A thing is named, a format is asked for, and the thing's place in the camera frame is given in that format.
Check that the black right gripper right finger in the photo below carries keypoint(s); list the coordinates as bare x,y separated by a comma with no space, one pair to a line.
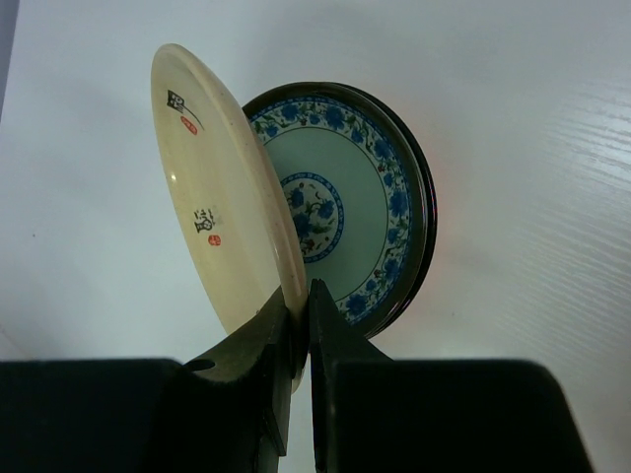
340,357

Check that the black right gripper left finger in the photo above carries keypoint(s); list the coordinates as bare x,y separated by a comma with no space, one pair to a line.
242,420

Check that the white plate with red marks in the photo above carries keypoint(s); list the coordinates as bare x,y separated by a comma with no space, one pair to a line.
227,197

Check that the blue patterned plate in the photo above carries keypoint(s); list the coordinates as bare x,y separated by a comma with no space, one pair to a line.
332,189

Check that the dark brown plate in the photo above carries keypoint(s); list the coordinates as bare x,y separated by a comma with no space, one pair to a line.
403,173

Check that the orange plate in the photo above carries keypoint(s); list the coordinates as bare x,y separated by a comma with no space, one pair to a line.
434,208

